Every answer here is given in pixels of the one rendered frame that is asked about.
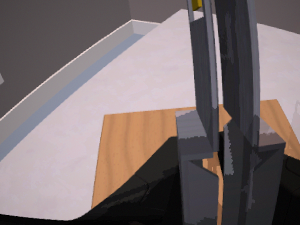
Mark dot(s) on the wooden board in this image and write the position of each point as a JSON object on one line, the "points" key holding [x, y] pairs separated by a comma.
{"points": [[129, 139]]}

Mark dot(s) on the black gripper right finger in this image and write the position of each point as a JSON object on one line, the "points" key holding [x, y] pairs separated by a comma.
{"points": [[287, 209]]}

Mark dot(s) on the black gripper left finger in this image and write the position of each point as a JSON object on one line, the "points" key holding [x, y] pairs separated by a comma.
{"points": [[151, 196]]}

